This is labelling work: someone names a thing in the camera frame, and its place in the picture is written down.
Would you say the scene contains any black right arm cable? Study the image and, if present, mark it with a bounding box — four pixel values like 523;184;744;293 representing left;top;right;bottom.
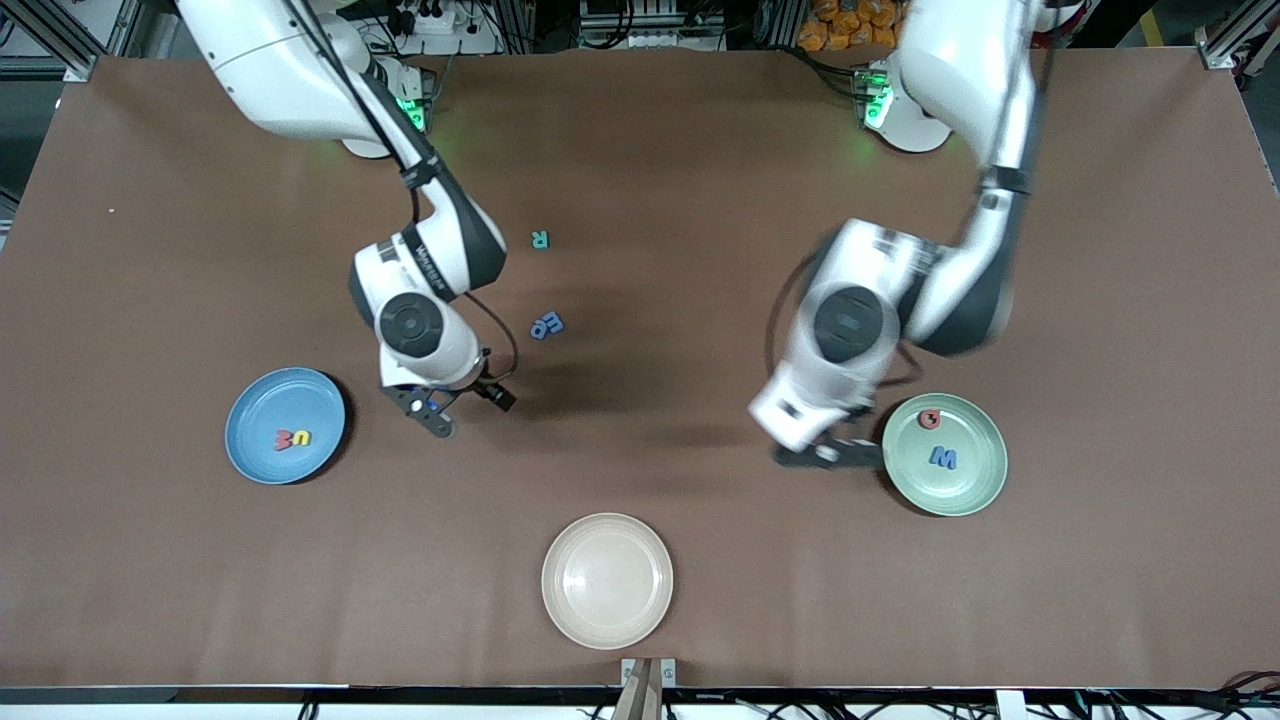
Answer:
280;0;520;383

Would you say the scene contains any pale green round plate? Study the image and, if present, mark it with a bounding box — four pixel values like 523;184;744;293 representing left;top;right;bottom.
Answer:
881;392;1009;518

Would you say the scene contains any pile of orange objects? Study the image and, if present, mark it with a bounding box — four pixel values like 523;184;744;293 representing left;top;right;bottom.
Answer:
798;0;906;53

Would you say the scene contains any metal mounting bracket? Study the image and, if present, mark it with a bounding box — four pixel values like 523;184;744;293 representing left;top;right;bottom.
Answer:
620;657;678;691

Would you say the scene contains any loose cable bundle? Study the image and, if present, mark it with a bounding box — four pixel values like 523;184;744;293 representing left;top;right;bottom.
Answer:
1215;668;1280;716

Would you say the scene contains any brown camera pole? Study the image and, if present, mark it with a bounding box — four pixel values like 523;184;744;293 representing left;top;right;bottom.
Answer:
612;660;663;720

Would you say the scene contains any beige round plate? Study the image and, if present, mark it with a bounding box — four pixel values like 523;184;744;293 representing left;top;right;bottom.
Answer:
541;513;674;650

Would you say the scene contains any white power strip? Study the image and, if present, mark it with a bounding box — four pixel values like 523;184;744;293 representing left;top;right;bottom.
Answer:
385;0;501;56

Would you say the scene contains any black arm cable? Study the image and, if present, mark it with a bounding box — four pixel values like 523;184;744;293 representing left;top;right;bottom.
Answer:
765;0;1061;376
280;0;520;383

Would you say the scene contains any brown table mat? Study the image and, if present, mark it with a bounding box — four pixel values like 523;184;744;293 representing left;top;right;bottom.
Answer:
0;48;1280;691

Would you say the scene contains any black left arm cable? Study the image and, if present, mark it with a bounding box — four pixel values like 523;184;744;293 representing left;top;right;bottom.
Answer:
765;0;1061;376

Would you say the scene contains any white equipment rack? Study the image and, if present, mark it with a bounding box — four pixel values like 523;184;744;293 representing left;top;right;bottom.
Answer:
580;0;726;49

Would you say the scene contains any aluminium frame profile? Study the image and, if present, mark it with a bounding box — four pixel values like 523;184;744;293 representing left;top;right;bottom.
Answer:
0;0;136;83
1195;0;1280;71

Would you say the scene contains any blue round plate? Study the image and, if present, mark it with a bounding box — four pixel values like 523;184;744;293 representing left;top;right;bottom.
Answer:
224;367;347;486

